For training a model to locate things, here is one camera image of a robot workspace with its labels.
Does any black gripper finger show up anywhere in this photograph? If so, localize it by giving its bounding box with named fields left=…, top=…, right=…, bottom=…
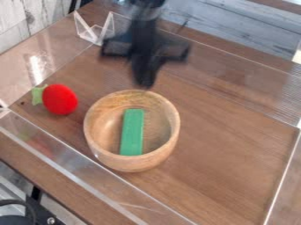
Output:
left=131, top=56, right=147, bottom=85
left=144, top=57, right=166, bottom=88

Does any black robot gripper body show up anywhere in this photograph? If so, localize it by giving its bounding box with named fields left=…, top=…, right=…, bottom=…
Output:
left=101, top=8, right=190, bottom=63

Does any green rectangular block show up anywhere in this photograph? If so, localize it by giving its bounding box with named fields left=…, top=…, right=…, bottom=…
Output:
left=120, top=109, right=144, bottom=156

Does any brown wooden bowl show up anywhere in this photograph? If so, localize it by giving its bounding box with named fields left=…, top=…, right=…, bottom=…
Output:
left=83, top=90, right=180, bottom=172

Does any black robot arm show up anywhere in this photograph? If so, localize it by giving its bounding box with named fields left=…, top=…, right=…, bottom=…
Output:
left=100, top=0, right=190, bottom=89

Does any red felt strawberry toy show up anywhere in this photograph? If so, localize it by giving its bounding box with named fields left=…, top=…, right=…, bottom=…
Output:
left=32, top=83, right=77, bottom=115

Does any clear acrylic corner bracket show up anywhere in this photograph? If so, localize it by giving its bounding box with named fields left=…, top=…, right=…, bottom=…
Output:
left=72, top=12, right=114, bottom=46

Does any clear acrylic tray wall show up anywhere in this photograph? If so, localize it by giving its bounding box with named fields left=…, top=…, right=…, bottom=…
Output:
left=0, top=109, right=196, bottom=225

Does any black clamp mount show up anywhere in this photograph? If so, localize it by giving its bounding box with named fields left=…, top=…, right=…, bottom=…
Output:
left=25, top=187, right=65, bottom=225

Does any black cable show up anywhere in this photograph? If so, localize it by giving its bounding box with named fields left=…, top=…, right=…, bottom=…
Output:
left=0, top=200, right=37, bottom=225

